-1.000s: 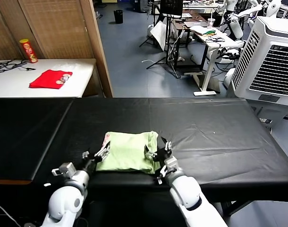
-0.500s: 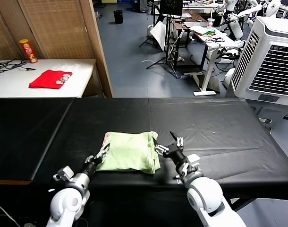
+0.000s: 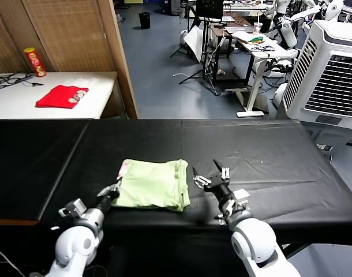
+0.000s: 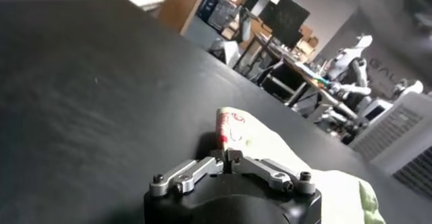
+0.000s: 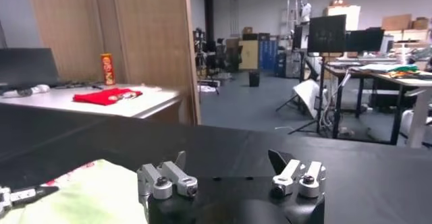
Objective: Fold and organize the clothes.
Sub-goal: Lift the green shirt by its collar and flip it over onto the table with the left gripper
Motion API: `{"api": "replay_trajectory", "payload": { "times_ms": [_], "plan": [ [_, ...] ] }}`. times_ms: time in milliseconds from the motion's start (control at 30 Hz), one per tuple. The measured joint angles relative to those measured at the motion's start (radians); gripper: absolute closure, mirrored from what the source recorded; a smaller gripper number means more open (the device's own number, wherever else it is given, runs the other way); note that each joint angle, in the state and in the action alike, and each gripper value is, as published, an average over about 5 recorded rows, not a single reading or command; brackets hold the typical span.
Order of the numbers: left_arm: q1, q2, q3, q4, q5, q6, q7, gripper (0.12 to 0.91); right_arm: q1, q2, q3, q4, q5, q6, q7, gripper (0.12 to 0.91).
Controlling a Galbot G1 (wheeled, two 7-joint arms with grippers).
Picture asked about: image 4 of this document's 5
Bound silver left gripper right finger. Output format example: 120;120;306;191
226;149;317;195

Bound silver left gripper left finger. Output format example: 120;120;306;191
149;150;225;198

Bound light green t-shirt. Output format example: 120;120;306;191
215;107;387;224

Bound white standing desk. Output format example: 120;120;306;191
251;32;358;121

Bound large black table cover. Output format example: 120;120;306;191
0;0;432;224

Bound white air cooler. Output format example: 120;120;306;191
349;92;432;199

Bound white reflector board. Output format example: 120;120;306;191
209;39;242;69

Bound white humanoid robot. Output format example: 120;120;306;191
320;34;374;118
391;78;425;101

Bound black monitor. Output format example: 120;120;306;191
258;0;311;49

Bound wooden folding screen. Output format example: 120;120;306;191
144;0;217;36

